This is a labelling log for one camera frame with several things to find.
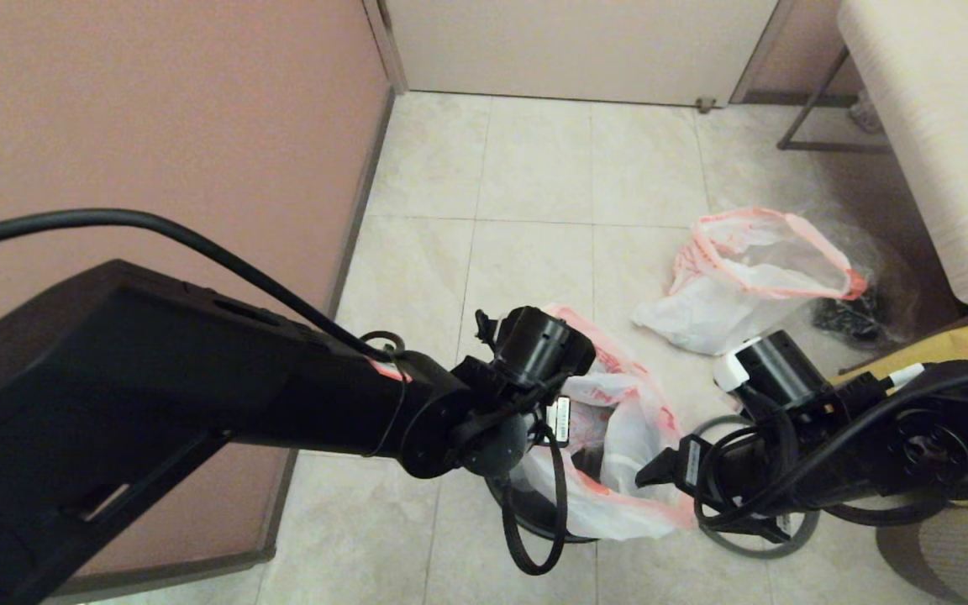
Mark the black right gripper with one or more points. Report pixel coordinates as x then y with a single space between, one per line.
736 479

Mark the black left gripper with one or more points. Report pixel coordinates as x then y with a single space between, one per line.
509 428

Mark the white plastic bag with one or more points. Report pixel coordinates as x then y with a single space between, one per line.
635 437

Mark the white red bag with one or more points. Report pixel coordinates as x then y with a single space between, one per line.
719 319

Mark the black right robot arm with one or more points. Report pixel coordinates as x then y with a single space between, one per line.
938 437

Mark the black round trash bin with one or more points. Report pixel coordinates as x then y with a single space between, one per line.
526 512

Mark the clear bag with black contents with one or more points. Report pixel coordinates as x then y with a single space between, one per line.
849 323

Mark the small metal floor stop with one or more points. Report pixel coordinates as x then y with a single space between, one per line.
707 105

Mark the beige partition panel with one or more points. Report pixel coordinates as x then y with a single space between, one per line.
576 42

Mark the cream ribbed bench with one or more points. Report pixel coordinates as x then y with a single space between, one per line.
954 126

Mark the pink brown partition panel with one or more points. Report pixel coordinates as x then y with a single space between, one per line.
156 109

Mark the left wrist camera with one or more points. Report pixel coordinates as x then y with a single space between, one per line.
486 328

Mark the dark metal bench frame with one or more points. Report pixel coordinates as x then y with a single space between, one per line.
820 146

